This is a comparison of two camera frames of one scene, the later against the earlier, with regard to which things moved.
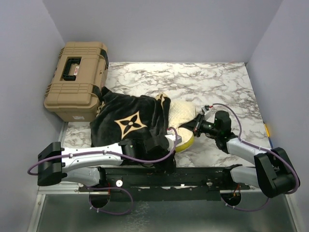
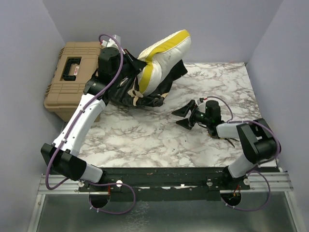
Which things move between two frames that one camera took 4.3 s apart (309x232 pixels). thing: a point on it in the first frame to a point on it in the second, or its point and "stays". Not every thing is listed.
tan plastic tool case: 74,95 stays
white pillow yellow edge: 180,112 to 160,58
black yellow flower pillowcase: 119,116 to 128,91
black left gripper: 167,168 to 136,65
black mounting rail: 165,183 stays
